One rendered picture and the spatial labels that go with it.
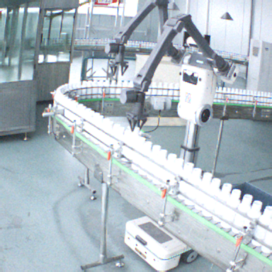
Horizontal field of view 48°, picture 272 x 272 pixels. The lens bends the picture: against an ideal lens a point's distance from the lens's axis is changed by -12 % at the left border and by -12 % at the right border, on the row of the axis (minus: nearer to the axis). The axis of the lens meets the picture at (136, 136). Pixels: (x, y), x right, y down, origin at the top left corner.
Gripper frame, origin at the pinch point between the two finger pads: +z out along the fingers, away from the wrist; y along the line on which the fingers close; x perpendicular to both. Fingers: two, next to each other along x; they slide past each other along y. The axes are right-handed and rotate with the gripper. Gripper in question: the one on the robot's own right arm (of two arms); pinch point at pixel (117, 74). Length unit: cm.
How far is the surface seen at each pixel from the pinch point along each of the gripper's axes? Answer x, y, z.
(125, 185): 48, 21, 50
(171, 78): -257, -275, 56
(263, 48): -227, -519, -28
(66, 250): -13, 30, 140
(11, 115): -265, 4, 98
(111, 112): -90, -55, 54
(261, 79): -225, -522, 45
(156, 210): 75, 21, 50
